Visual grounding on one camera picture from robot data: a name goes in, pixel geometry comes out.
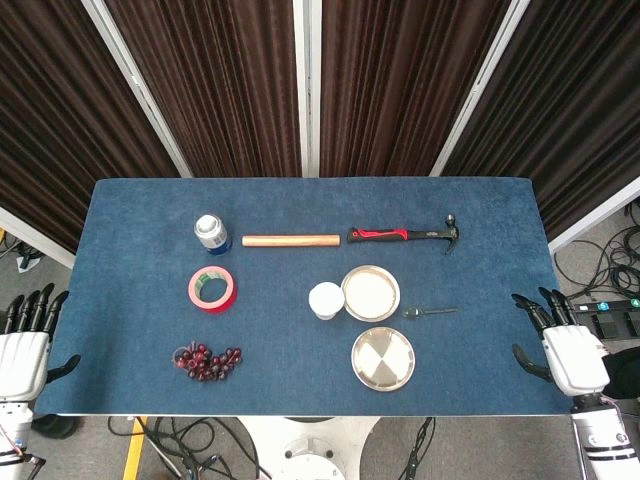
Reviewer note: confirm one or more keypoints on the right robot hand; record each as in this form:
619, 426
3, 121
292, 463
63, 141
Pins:
575, 357

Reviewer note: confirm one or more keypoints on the white paper cup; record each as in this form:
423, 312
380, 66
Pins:
326, 299

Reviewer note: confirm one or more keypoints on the wooden rolling pin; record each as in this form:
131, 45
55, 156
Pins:
290, 240

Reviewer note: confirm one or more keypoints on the red black claw hammer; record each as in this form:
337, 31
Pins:
380, 234

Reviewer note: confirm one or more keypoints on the yellow floor tape strip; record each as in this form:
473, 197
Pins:
135, 450

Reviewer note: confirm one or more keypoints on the red tape roll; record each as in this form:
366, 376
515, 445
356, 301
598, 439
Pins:
220, 306

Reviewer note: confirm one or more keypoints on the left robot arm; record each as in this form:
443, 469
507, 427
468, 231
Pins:
12, 435

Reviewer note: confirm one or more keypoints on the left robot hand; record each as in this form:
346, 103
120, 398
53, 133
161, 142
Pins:
22, 360

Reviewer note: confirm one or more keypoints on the person's black trouser leg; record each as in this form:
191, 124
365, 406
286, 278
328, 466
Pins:
625, 375

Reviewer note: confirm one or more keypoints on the bunch of red grapes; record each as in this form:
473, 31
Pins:
207, 365

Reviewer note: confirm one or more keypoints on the brown pleated partition panel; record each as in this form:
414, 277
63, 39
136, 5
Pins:
40, 100
215, 75
400, 75
575, 100

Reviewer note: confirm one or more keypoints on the metal bowl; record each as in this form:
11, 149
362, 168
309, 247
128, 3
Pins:
370, 292

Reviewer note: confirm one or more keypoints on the dark metal spoon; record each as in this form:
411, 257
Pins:
413, 313

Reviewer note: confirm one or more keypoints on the empty metal plate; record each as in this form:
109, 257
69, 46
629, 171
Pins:
382, 360

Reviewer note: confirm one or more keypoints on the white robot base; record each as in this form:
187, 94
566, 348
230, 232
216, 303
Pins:
307, 445

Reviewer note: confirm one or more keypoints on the blue silver drink can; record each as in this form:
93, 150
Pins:
212, 235

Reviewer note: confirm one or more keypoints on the blue table cloth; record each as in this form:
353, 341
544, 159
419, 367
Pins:
280, 350

